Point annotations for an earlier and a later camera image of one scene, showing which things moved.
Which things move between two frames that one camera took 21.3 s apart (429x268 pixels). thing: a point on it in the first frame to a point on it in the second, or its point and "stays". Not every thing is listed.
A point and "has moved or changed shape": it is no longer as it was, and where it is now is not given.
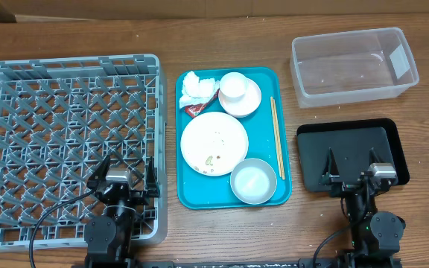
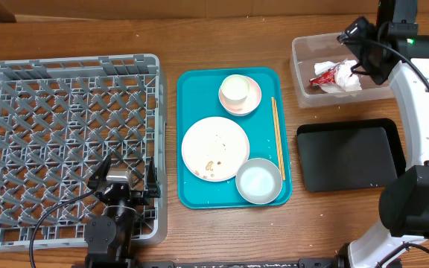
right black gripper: [343, 184] to [360, 30]
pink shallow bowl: [244, 107] stays
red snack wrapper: [194, 109] to [328, 77]
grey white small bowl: [253, 181] has moved or changed shape
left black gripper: [142, 198] stays
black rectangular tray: [350, 143] stays
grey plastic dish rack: [43, 128] stays
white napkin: [196, 91] to [345, 79]
